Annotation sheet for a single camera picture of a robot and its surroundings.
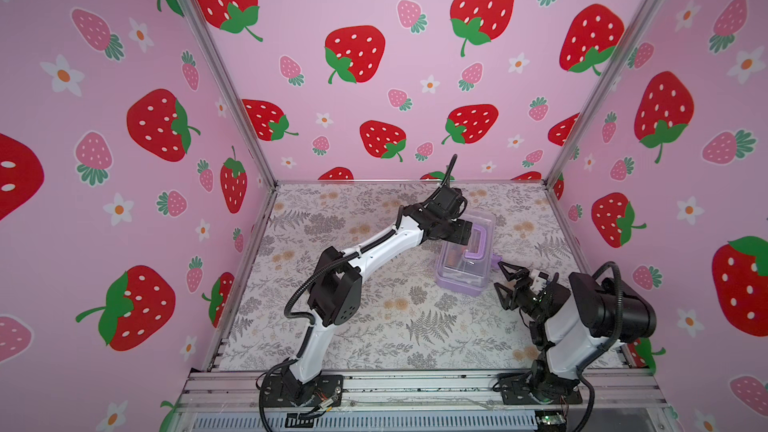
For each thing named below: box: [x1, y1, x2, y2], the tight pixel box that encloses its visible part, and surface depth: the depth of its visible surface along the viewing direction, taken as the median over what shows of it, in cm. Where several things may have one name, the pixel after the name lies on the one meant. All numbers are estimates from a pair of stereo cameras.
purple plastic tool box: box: [436, 212, 502, 297], surface depth 89 cm
